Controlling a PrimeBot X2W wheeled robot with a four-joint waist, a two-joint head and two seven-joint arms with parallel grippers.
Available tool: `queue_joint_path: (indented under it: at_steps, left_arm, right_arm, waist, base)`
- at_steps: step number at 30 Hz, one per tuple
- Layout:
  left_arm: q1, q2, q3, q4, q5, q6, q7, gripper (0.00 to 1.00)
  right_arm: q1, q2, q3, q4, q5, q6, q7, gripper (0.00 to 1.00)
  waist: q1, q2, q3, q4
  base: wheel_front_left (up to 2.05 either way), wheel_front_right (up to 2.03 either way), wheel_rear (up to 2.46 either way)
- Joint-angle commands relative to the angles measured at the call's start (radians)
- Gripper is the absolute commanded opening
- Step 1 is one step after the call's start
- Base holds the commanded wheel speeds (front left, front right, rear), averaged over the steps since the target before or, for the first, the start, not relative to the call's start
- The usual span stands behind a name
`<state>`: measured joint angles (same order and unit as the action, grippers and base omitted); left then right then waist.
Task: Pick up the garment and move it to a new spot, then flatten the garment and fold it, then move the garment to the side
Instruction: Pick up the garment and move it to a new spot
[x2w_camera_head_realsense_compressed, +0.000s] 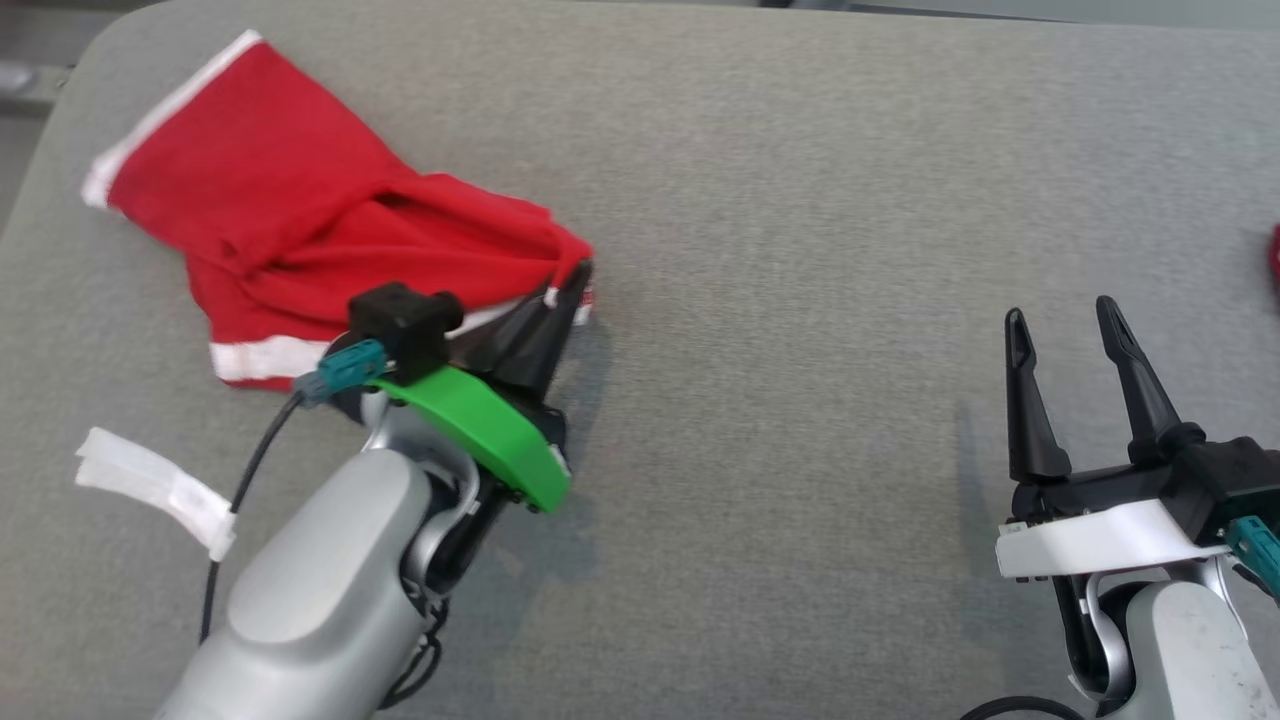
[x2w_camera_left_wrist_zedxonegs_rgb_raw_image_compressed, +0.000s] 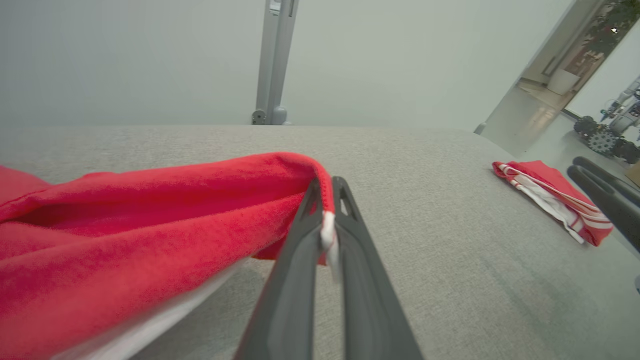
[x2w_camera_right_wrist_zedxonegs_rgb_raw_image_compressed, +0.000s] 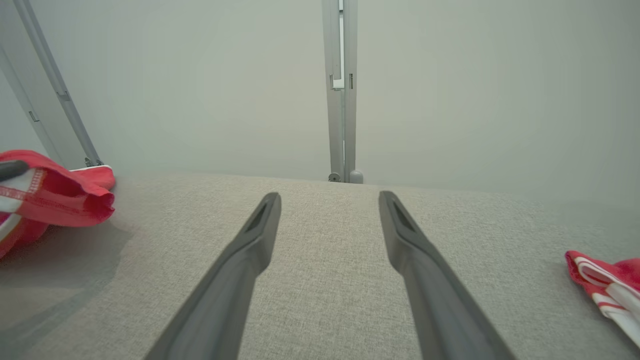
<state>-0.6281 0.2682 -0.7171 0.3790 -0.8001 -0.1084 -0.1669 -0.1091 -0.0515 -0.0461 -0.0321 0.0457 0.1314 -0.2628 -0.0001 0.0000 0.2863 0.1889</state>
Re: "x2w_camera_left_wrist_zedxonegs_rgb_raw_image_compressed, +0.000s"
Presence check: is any green potted plant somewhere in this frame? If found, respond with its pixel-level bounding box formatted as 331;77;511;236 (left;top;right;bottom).
582;0;640;57

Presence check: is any grey metal upright post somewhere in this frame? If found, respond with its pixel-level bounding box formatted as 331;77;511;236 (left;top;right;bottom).
251;0;301;126

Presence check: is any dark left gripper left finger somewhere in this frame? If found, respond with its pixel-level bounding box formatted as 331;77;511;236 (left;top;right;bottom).
234;177;323;360

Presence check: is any wheeled robot with gears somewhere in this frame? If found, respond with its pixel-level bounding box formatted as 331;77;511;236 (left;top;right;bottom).
573;75;640;165

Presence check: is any grey fabric sofa cushion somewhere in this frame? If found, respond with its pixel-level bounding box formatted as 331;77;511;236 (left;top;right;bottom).
0;125;640;360

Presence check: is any red garment with white hem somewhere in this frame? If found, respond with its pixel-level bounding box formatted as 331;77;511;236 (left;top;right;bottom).
0;151;336;360

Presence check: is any white planter pot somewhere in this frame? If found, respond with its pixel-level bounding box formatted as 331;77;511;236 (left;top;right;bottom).
546;68;583;96

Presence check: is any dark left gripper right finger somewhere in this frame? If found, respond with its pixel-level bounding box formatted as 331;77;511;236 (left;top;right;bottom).
331;176;425;360

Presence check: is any red white basketball jersey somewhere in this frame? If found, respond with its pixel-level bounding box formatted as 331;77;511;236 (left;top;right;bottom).
492;160;614;247

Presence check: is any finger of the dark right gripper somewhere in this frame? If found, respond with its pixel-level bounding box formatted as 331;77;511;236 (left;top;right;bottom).
572;156;640;207
567;165;640;252

